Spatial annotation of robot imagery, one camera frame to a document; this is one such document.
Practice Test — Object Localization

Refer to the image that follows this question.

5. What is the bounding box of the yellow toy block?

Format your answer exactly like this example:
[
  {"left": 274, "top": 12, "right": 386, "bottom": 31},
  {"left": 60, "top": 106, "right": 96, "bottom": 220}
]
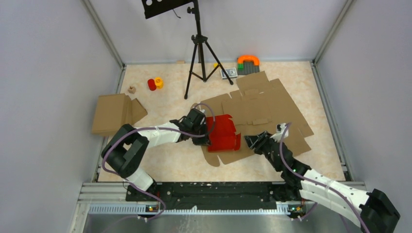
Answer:
[{"left": 154, "top": 77, "right": 164, "bottom": 89}]

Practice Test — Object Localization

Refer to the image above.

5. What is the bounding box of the small wooden cube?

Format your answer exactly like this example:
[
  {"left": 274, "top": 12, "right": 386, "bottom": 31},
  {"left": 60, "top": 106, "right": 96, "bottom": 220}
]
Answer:
[{"left": 127, "top": 86, "right": 136, "bottom": 94}]

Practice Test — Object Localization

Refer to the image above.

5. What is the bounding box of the black camera tripod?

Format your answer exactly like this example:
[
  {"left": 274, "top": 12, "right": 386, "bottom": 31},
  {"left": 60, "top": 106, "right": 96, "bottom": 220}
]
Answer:
[{"left": 184, "top": 0, "right": 234, "bottom": 100}]

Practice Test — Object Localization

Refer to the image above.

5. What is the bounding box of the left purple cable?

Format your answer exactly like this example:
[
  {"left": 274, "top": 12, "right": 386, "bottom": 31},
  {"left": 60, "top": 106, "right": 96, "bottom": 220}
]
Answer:
[{"left": 102, "top": 102, "right": 216, "bottom": 222}]

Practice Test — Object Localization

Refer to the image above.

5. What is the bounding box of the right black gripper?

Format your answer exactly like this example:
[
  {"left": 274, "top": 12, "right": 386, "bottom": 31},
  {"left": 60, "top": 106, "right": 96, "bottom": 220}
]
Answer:
[{"left": 244, "top": 131, "right": 281, "bottom": 172}]

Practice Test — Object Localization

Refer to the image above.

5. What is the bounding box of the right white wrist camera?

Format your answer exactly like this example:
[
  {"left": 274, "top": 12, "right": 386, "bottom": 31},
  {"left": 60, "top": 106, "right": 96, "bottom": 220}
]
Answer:
[{"left": 270, "top": 123, "right": 289, "bottom": 142}]

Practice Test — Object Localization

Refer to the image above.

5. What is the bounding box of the black perforated plate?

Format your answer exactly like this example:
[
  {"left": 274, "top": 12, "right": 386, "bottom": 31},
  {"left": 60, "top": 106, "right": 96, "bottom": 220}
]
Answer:
[{"left": 141, "top": 0, "right": 192, "bottom": 19}]

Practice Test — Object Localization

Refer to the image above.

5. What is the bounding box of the orange arch toy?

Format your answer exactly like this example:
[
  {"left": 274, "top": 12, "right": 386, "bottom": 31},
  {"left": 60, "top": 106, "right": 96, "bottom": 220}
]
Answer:
[{"left": 237, "top": 55, "right": 260, "bottom": 66}]

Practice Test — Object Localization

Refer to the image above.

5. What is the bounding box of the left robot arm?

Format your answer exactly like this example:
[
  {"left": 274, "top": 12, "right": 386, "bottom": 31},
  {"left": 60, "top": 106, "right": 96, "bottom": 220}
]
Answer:
[{"left": 101, "top": 108, "right": 215, "bottom": 201}]

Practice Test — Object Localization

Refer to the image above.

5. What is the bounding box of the playing card deck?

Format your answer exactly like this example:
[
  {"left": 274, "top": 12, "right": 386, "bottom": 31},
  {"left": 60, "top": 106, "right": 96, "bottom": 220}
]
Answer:
[{"left": 221, "top": 68, "right": 238, "bottom": 79}]

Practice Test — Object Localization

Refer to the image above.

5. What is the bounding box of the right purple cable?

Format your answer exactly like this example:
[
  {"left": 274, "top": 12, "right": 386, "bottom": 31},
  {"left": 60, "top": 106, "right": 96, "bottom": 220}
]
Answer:
[{"left": 278, "top": 122, "right": 371, "bottom": 233}]

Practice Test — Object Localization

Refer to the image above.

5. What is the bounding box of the folded brown cardboard box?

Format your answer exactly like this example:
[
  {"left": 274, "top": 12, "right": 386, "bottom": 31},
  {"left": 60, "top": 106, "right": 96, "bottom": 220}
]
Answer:
[{"left": 91, "top": 93, "right": 148, "bottom": 136}]

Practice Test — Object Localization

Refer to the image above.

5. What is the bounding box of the purple cable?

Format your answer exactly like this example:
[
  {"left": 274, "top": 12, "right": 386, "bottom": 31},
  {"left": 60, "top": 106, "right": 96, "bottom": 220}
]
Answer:
[
  {"left": 102, "top": 102, "right": 216, "bottom": 222},
  {"left": 278, "top": 122, "right": 371, "bottom": 233}
]

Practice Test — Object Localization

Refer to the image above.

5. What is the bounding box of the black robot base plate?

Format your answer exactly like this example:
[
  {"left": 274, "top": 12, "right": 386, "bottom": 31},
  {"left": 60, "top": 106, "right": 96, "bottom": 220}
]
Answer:
[{"left": 125, "top": 182, "right": 306, "bottom": 210}]

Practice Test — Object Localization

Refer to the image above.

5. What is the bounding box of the red paper box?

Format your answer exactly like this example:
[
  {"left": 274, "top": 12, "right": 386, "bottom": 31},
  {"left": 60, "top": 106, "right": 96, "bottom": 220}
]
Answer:
[{"left": 207, "top": 114, "right": 241, "bottom": 152}]

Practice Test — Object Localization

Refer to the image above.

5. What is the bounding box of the red cylinder toy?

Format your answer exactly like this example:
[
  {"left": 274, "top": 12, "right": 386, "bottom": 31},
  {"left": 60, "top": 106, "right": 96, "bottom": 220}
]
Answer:
[{"left": 147, "top": 79, "right": 157, "bottom": 91}]

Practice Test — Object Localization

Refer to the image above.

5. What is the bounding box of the large flat cardboard sheet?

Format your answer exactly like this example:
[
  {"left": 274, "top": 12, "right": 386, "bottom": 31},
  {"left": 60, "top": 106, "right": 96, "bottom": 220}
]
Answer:
[{"left": 202, "top": 71, "right": 314, "bottom": 167}]

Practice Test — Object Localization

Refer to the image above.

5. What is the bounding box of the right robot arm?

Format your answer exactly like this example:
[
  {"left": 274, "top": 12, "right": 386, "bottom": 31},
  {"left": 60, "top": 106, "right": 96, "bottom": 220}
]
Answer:
[{"left": 244, "top": 131, "right": 400, "bottom": 233}]

